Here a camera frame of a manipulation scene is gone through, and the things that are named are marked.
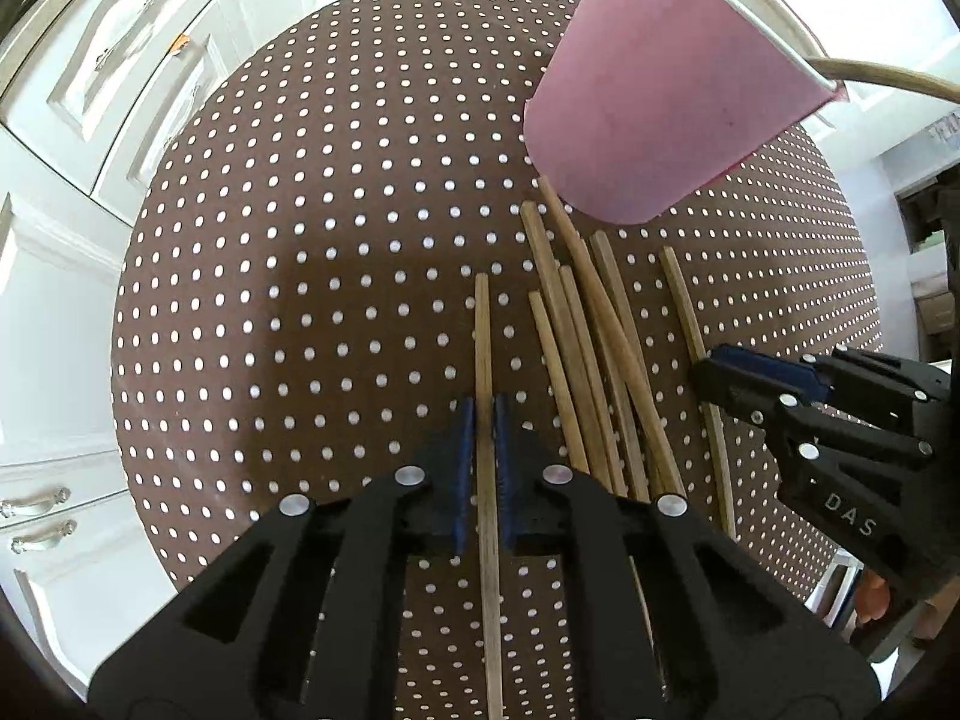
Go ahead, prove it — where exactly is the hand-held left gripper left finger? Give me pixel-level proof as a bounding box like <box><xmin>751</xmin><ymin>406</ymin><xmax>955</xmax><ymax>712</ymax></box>
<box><xmin>88</xmin><ymin>396</ymin><xmax>477</xmax><ymax>720</ymax></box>

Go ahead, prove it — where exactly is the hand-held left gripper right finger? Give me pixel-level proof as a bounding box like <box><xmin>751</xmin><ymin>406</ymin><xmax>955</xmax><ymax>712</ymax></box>
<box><xmin>493</xmin><ymin>394</ymin><xmax>878</xmax><ymax>720</ymax></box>

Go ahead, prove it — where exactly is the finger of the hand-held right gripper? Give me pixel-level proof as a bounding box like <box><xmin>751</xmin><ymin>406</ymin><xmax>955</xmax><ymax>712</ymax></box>
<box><xmin>712</xmin><ymin>345</ymin><xmax>951</xmax><ymax>422</ymax></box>
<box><xmin>690</xmin><ymin>349</ymin><xmax>936</xmax><ymax>467</ymax></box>

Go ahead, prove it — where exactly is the single wooden chopstick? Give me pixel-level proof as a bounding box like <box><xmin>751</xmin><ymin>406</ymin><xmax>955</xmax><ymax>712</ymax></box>
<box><xmin>658</xmin><ymin>246</ymin><xmax>740</xmax><ymax>541</ymax></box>
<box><xmin>475</xmin><ymin>274</ymin><xmax>505</xmax><ymax>720</ymax></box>
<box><xmin>808</xmin><ymin>56</ymin><xmax>960</xmax><ymax>102</ymax></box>

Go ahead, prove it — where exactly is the pile of wooden chopsticks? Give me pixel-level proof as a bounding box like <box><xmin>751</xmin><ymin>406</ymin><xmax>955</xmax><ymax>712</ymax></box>
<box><xmin>520</xmin><ymin>176</ymin><xmax>687</xmax><ymax>503</ymax></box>

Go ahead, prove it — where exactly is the pink paper cup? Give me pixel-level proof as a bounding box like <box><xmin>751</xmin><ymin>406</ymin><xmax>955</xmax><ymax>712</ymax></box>
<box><xmin>523</xmin><ymin>0</ymin><xmax>850</xmax><ymax>226</ymax></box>

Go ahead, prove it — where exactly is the white and blue object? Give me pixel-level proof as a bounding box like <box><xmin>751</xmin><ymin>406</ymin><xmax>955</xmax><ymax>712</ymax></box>
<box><xmin>821</xmin><ymin>547</ymin><xmax>863</xmax><ymax>627</ymax></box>

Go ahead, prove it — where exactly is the dark furniture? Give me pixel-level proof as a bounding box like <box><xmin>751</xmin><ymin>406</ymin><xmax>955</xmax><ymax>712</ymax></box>
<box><xmin>896</xmin><ymin>165</ymin><xmax>960</xmax><ymax>361</ymax></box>

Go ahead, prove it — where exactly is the brown polka dot tablecloth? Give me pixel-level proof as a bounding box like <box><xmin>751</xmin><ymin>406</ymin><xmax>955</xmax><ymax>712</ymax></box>
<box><xmin>111</xmin><ymin>0</ymin><xmax>882</xmax><ymax>720</ymax></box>

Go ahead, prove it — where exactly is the white cabinet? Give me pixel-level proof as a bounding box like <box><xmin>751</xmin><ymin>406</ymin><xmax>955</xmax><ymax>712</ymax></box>
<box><xmin>0</xmin><ymin>0</ymin><xmax>316</xmax><ymax>691</ymax></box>

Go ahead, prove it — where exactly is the silver cabinet handle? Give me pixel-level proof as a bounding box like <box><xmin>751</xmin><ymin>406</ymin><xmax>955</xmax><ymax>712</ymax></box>
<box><xmin>7</xmin><ymin>520</ymin><xmax>77</xmax><ymax>554</ymax></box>
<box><xmin>0</xmin><ymin>487</ymin><xmax>72</xmax><ymax>520</ymax></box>

